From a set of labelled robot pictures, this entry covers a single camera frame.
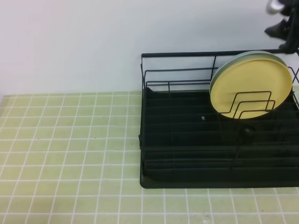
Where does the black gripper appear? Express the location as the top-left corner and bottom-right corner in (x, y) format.
(264, 0), (299, 54)

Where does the yellow plastic plate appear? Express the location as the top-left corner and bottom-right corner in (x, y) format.
(210, 58), (292, 119)

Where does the light blue plastic plate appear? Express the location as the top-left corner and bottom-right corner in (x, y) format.
(209, 50), (287, 93)

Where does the black drip tray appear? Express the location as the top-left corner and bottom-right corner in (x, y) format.
(139, 88), (299, 189)

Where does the black wire dish rack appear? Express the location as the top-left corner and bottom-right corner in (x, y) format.
(137, 49), (299, 174)

